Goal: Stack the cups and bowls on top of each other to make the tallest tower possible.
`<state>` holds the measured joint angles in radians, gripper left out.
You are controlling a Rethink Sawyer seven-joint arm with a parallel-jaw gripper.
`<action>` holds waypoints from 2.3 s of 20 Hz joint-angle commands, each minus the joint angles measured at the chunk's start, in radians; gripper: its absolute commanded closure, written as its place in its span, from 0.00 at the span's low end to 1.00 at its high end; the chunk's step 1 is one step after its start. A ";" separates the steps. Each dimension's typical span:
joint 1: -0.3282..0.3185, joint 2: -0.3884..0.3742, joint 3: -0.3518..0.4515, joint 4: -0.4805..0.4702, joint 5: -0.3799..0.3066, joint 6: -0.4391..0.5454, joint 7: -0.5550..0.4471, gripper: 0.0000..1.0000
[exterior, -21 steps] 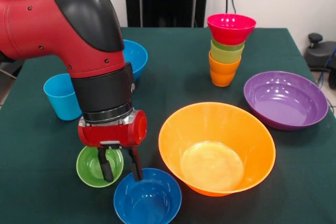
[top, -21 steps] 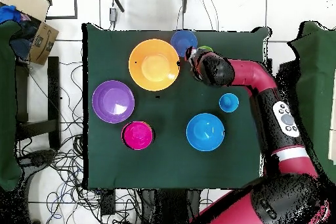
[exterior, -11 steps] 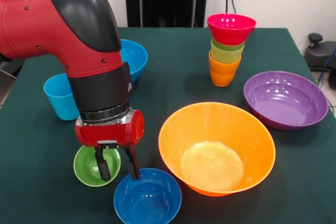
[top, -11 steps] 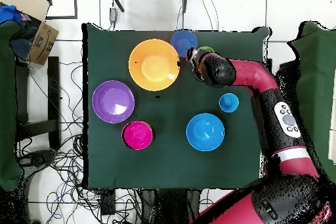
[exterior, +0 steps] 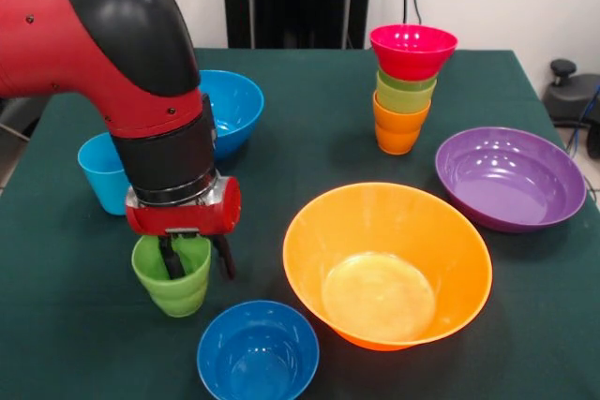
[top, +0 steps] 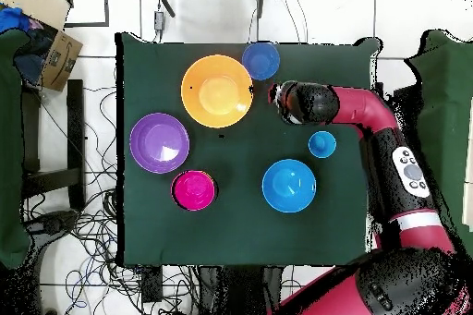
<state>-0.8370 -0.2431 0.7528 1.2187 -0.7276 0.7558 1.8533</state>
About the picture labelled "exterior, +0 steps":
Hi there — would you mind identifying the dark blue small bowl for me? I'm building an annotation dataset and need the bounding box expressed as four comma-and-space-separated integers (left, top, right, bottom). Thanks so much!
196, 300, 321, 400

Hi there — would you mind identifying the purple bowl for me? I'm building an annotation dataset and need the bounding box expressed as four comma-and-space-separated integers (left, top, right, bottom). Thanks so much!
434, 126, 588, 234

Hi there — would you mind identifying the dark green tablecloth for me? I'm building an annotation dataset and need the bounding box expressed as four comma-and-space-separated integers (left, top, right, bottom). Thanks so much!
0, 46, 600, 400

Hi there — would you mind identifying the pink-red small bowl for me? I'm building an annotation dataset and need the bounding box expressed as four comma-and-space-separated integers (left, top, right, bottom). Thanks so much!
368, 23, 459, 82

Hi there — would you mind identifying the light blue bowl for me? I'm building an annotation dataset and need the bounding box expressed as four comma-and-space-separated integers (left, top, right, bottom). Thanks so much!
198, 69, 265, 162

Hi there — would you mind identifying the light green cup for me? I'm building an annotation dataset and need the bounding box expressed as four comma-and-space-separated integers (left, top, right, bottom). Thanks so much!
147, 277, 210, 319
130, 233, 213, 301

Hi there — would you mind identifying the light blue cup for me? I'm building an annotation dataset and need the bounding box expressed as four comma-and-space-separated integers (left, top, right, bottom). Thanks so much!
77, 131, 133, 217

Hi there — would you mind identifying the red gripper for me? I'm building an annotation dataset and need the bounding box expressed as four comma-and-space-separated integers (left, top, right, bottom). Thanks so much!
124, 175, 243, 281

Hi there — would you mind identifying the yellow translucent cup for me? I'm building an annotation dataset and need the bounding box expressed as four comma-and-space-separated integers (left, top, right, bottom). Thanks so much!
374, 76, 438, 114

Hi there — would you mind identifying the orange cup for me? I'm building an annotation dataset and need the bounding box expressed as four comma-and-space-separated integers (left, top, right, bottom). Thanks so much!
371, 92, 432, 136
374, 126, 422, 156

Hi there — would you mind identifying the large orange bowl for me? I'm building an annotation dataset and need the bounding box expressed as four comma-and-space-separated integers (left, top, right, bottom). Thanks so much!
282, 182, 494, 352

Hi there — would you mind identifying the black pedestal base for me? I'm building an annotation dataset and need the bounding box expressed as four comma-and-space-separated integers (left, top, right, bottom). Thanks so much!
542, 58, 600, 160
0, 95, 48, 139

